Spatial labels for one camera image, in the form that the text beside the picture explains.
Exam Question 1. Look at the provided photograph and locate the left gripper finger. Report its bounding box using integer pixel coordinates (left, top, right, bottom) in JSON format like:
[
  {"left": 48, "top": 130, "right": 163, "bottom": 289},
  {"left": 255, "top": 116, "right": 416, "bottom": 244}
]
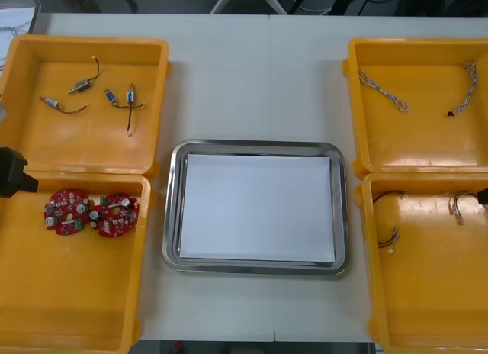
[
  {"left": 0, "top": 147, "right": 29, "bottom": 198},
  {"left": 21, "top": 173, "right": 40, "bottom": 193}
]

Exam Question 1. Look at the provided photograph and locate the round red circuit board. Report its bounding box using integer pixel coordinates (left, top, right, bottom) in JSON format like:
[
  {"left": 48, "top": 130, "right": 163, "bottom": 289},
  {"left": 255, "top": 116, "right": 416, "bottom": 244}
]
[
  {"left": 88, "top": 192, "right": 141, "bottom": 239},
  {"left": 43, "top": 188, "right": 91, "bottom": 236}
]

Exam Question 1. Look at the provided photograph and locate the small solenoid with black cable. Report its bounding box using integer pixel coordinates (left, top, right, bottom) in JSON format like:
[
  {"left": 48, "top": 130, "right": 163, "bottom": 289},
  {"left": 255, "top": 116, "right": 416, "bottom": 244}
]
[{"left": 39, "top": 95, "right": 88, "bottom": 116}]

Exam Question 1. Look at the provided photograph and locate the blue-white twisted wire harness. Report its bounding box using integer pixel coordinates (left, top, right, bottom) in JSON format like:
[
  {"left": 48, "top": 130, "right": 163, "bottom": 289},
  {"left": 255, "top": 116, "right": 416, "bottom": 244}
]
[
  {"left": 357, "top": 69, "right": 409, "bottom": 114},
  {"left": 446, "top": 60, "right": 479, "bottom": 117}
]

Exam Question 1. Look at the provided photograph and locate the red black wire harness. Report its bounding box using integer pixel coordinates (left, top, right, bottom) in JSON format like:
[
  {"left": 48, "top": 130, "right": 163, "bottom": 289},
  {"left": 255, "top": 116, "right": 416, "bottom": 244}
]
[
  {"left": 377, "top": 226, "right": 400, "bottom": 256},
  {"left": 371, "top": 189, "right": 407, "bottom": 207}
]

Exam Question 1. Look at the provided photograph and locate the silver solenoid with black cable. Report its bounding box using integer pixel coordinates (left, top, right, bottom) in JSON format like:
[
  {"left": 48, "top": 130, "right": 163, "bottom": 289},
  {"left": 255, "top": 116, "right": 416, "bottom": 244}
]
[{"left": 67, "top": 55, "right": 101, "bottom": 95}]

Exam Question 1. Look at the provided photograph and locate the steel tray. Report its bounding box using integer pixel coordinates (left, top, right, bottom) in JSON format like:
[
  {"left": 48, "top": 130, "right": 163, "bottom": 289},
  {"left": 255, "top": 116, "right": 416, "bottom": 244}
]
[
  {"left": 161, "top": 139, "right": 351, "bottom": 281},
  {"left": 0, "top": 0, "right": 42, "bottom": 79}
]

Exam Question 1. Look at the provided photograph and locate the yellow-orange plastic bin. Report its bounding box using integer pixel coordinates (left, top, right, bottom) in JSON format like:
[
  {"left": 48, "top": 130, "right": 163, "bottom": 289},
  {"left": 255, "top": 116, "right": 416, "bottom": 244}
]
[
  {"left": 342, "top": 37, "right": 488, "bottom": 175},
  {"left": 354, "top": 172, "right": 488, "bottom": 354},
  {"left": 0, "top": 169, "right": 157, "bottom": 354},
  {"left": 0, "top": 33, "right": 173, "bottom": 176}
]

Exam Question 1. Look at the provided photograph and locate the blue label solenoid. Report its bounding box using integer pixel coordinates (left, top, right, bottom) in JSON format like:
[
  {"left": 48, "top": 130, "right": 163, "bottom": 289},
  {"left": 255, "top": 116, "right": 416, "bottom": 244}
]
[
  {"left": 103, "top": 87, "right": 147, "bottom": 111},
  {"left": 125, "top": 82, "right": 137, "bottom": 137}
]

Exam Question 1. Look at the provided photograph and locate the white sheet with scribbles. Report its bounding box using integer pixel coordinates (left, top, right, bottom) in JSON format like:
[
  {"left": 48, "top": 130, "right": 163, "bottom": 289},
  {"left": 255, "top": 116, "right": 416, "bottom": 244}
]
[{"left": 0, "top": 7, "right": 34, "bottom": 75}]

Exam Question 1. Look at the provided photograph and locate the wire harness with metal terminals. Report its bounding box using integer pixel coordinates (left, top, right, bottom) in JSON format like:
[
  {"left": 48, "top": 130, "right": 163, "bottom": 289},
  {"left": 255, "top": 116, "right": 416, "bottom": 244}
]
[{"left": 444, "top": 191, "right": 480, "bottom": 227}]

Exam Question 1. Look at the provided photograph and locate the white metal frame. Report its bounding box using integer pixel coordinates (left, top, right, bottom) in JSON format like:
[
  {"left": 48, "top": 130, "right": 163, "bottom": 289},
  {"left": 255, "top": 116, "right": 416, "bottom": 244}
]
[{"left": 209, "top": 0, "right": 289, "bottom": 15}]

